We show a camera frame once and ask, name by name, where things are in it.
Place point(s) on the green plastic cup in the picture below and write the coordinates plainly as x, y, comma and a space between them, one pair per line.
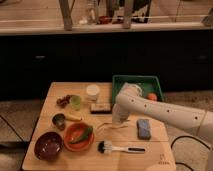
75, 102

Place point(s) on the small metal cup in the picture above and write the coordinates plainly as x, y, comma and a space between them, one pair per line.
59, 121

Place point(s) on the silver fork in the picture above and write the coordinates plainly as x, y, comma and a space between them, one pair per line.
106, 126

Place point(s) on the blue sponge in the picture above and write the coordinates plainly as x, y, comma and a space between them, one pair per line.
143, 128

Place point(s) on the dish brush with black handle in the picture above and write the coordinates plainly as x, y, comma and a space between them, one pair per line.
106, 147

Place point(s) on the green pepper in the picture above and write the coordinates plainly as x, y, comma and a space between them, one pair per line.
84, 136

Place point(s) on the wooden block eraser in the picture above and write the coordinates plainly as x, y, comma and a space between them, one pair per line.
100, 108

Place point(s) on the green plastic tray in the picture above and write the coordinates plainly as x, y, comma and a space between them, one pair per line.
148, 84

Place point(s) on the orange fruit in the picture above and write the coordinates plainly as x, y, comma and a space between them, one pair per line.
152, 96

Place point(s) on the orange bowl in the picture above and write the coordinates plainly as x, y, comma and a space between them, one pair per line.
73, 131

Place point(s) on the white plastic cup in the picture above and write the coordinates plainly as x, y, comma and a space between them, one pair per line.
93, 92

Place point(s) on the yellow banana toy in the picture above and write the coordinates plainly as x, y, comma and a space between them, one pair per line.
72, 117

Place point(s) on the red object on shelf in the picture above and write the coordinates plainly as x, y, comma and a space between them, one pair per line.
104, 20

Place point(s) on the dark purple bowl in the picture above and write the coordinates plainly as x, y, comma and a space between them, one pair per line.
48, 146

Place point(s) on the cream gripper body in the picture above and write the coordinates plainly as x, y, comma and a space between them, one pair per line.
118, 118

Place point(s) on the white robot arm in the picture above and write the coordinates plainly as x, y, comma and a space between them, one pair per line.
197, 122

